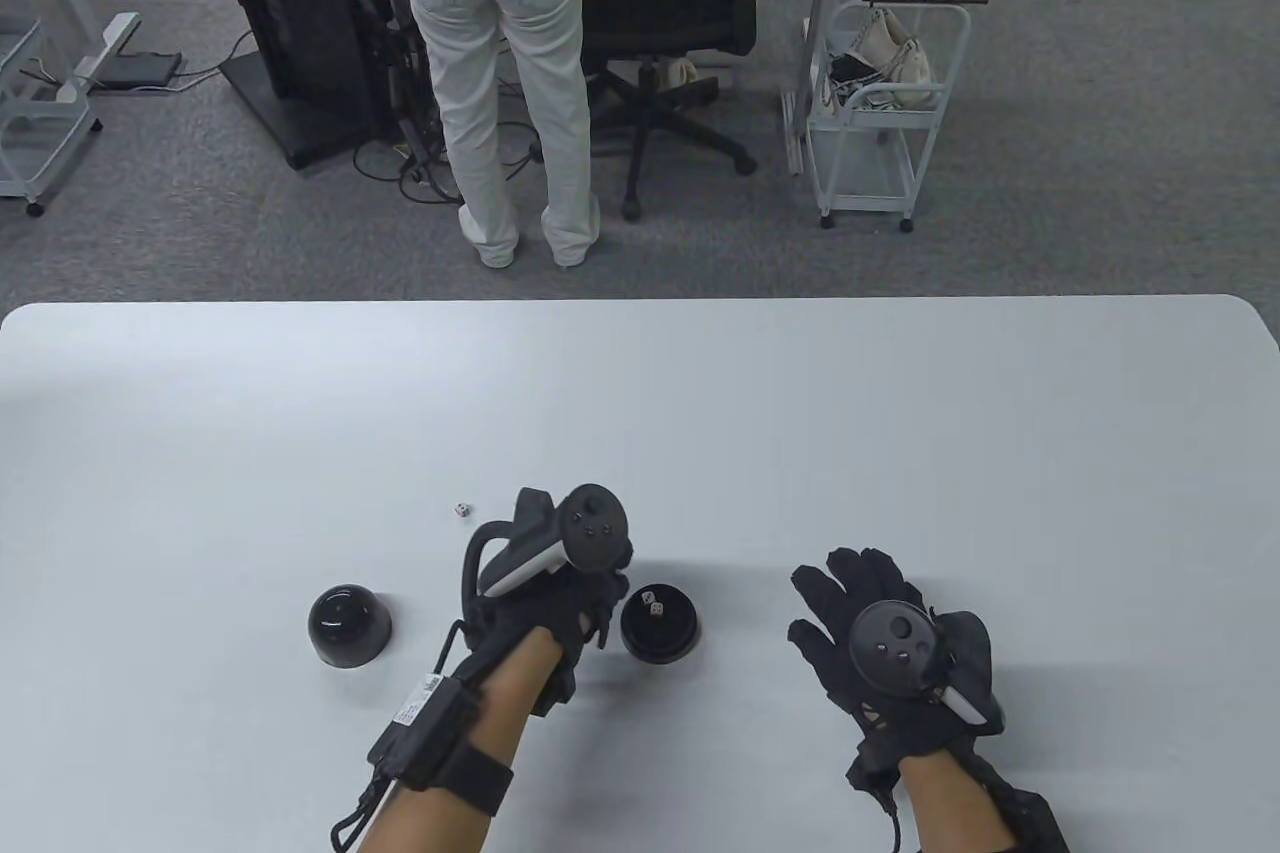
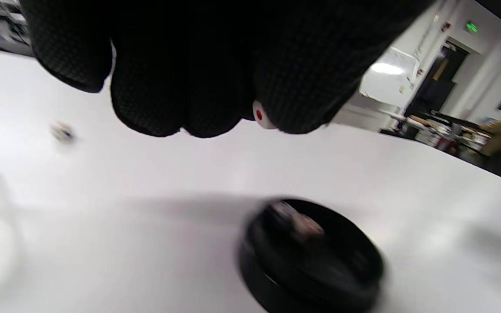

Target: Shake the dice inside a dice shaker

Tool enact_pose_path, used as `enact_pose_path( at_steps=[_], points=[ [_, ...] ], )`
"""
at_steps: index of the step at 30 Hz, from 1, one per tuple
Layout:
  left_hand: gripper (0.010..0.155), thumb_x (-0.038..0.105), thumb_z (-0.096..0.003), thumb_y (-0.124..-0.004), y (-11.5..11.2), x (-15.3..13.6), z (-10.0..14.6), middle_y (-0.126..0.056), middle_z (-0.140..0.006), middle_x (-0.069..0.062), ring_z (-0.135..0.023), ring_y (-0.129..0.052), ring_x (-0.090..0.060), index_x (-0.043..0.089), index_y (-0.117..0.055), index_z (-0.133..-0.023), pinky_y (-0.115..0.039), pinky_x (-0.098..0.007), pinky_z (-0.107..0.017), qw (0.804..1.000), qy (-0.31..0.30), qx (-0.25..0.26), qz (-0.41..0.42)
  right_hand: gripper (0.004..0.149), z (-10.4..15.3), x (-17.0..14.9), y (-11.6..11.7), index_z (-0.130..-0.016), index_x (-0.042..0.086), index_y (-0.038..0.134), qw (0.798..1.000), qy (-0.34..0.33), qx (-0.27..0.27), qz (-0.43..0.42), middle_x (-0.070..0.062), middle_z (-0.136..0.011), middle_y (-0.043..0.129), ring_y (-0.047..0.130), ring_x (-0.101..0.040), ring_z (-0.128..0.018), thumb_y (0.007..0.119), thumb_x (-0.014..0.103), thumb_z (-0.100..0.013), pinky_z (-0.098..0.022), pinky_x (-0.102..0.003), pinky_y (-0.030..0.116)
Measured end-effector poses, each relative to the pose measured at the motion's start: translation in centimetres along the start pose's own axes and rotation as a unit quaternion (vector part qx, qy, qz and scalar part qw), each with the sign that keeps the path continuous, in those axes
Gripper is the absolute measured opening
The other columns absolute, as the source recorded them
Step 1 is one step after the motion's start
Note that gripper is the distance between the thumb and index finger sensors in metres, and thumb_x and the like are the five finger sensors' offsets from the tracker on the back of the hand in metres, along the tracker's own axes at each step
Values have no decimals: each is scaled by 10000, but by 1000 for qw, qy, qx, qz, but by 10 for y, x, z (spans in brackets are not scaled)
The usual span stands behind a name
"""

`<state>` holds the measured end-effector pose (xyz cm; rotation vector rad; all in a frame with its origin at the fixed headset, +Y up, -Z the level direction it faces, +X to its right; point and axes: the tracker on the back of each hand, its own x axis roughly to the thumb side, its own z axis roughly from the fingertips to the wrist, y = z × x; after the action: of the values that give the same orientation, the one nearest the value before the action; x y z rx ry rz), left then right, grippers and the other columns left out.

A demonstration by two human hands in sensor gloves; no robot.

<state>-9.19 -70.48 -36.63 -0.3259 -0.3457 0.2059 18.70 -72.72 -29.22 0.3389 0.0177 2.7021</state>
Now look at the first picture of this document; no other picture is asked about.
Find person's right hand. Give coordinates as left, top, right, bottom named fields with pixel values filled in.
left=788, top=548, right=1006, bottom=794

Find person's left hand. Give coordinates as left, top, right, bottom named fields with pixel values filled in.
left=462, top=571, right=633, bottom=719

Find black dice shaker base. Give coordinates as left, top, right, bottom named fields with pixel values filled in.
left=620, top=583, right=701, bottom=664

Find black dice shaker cover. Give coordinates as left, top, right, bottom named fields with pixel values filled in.
left=307, top=581, right=394, bottom=670

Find person's left forearm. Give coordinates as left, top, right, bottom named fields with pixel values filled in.
left=355, top=628, right=561, bottom=853

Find person's right forearm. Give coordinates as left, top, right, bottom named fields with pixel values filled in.
left=895, top=743, right=1021, bottom=853

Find black glove sensor module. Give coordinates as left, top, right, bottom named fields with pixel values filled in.
left=847, top=753, right=901, bottom=799

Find black tracking controller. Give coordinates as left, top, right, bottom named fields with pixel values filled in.
left=848, top=600, right=986, bottom=724
left=460, top=485, right=636, bottom=614

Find black office chair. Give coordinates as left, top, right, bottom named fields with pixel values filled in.
left=565, top=0, right=771, bottom=222

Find beige handbag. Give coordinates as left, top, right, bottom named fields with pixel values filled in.
left=845, top=8, right=936, bottom=109

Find black computer tower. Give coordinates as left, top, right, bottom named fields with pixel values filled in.
left=220, top=0, right=441, bottom=172

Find black floor box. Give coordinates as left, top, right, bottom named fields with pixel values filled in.
left=100, top=51, right=184, bottom=91

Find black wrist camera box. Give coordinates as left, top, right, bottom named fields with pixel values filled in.
left=985, top=763, right=1071, bottom=853
left=368, top=673, right=481, bottom=789

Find black arm strap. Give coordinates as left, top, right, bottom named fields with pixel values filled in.
left=430, top=741, right=516, bottom=816

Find black floor cables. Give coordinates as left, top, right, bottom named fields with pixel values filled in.
left=350, top=58, right=551, bottom=204

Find white wire cart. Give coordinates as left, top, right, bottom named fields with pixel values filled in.
left=805, top=1, right=973, bottom=234

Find white metal frame cart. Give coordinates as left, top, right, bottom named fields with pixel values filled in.
left=0, top=13, right=104, bottom=219

